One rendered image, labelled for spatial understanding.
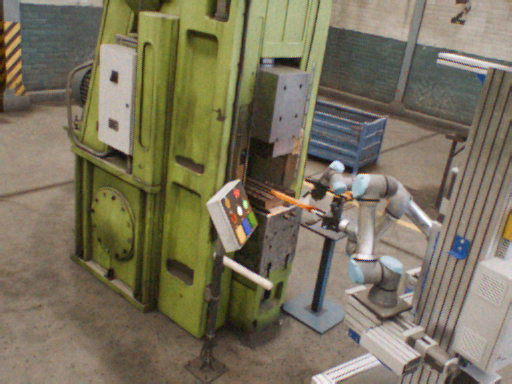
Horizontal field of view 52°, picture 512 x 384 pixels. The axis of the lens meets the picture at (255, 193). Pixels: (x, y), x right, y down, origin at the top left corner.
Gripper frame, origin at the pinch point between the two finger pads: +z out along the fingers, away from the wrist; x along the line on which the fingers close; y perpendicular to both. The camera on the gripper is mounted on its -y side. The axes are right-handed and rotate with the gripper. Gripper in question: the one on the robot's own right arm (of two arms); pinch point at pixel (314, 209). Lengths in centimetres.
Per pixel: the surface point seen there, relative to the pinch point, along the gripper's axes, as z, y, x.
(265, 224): 22.7, 14.7, -16.0
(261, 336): 18, 100, -9
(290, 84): 27, -70, -5
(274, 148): 27.4, -32.3, -11.4
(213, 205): 13, -16, -74
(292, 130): 27.3, -41.4, 3.9
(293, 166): 42, -8, 32
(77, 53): 626, 22, 226
